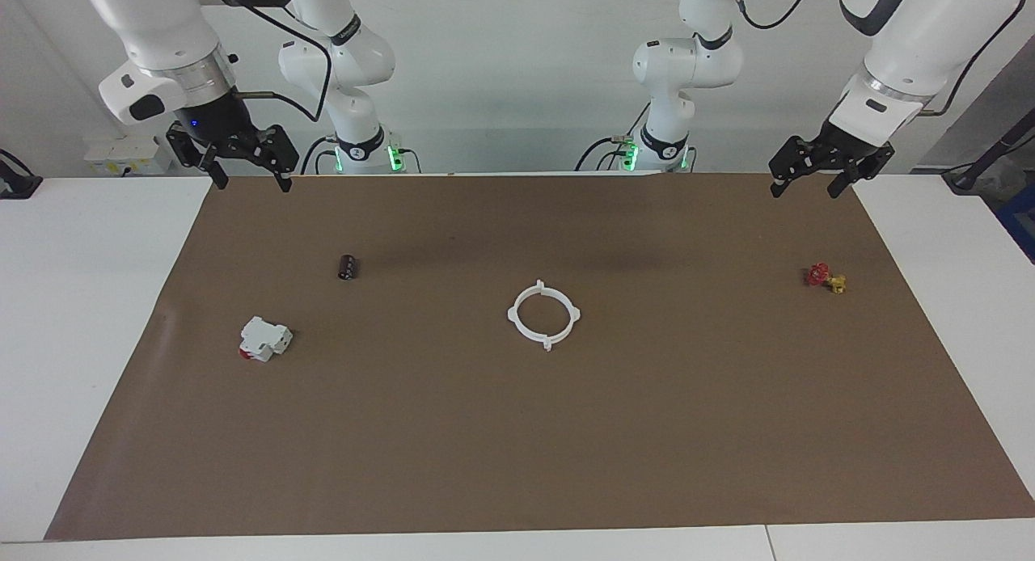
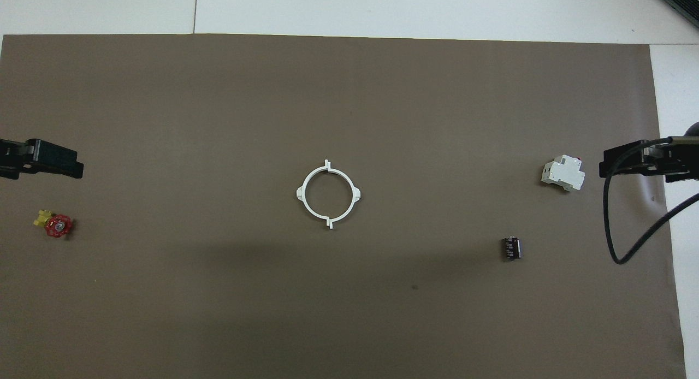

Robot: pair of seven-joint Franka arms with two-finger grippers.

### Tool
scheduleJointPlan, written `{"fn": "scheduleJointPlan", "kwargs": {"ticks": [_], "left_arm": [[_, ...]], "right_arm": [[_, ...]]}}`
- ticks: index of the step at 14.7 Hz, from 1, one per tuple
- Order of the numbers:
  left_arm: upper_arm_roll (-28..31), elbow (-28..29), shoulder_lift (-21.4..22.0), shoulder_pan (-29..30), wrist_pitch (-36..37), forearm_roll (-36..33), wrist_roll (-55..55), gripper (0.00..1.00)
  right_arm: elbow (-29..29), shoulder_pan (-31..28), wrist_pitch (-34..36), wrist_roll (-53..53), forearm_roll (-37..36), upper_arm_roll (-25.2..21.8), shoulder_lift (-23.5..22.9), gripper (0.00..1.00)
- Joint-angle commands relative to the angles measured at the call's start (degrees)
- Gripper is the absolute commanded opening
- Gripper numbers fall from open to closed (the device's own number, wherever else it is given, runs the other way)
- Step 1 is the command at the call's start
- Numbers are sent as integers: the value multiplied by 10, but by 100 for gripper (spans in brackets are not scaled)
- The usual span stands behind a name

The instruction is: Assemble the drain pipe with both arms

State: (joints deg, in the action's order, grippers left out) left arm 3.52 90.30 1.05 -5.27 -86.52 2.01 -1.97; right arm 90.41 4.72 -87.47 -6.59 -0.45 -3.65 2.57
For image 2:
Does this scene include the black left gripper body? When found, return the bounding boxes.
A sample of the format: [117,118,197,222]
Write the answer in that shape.
[0,140,27,180]

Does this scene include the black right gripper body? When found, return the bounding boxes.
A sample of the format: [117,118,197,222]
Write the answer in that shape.
[647,121,699,183]

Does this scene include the white half-ring pipe clamp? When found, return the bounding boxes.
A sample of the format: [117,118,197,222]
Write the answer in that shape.
[327,163,362,229]
[297,159,333,227]

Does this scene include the red and yellow valve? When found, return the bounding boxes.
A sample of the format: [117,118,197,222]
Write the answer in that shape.
[34,209,74,239]

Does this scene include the white circuit breaker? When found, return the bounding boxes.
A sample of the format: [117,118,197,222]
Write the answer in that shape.
[541,155,586,192]

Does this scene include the black cylindrical capacitor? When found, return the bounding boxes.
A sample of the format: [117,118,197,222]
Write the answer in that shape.
[501,236,523,262]

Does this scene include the dark grey ribbed device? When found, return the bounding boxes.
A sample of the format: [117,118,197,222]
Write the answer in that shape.
[658,0,699,30]

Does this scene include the brown paper table mat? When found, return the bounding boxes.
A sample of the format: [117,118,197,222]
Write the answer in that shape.
[0,34,688,379]

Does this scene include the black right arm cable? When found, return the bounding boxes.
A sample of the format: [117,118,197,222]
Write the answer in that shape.
[602,137,699,265]

